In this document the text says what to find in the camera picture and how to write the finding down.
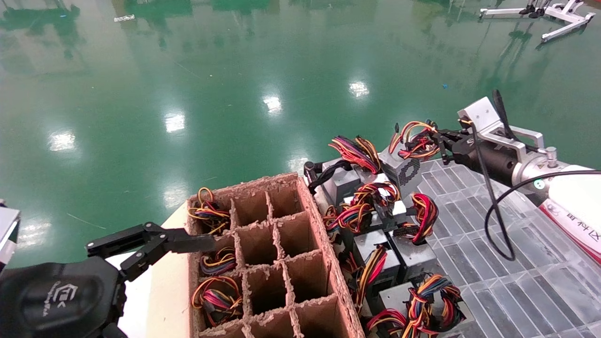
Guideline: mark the clear plastic divider tray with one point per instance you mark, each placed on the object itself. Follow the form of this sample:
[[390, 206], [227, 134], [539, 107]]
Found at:
[[469, 281]]

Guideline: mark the brown cardboard divider box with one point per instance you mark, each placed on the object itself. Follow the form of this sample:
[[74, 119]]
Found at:
[[256, 244]]

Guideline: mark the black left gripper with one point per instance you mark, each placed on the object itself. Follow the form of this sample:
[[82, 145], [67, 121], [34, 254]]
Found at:
[[61, 300]]

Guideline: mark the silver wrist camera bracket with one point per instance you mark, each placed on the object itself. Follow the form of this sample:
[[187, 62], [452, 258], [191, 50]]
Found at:
[[8, 234], [479, 115]]

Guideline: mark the white wheeled stand frame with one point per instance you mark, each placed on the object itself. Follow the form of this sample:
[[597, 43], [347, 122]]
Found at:
[[568, 21]]

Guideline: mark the small white floor scrap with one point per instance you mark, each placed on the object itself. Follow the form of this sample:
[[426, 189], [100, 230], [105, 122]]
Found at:
[[124, 18]]

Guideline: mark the white red label sign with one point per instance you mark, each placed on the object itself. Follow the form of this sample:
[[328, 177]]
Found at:
[[575, 230]]

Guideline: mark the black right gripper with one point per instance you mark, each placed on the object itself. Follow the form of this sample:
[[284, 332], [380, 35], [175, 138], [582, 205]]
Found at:
[[488, 162]]

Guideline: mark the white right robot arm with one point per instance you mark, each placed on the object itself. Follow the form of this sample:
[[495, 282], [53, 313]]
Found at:
[[577, 192]]

